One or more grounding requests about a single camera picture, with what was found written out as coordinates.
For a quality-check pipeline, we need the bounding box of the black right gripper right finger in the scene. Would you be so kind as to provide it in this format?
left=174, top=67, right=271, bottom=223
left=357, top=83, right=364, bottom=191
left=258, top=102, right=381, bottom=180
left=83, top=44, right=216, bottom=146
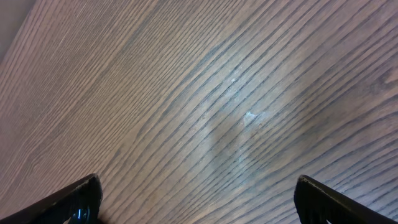
left=294, top=175, right=397, bottom=224

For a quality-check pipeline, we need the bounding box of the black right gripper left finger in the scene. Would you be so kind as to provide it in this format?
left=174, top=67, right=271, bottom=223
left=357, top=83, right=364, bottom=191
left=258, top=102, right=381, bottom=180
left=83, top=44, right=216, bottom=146
left=1, top=174, right=103, bottom=224

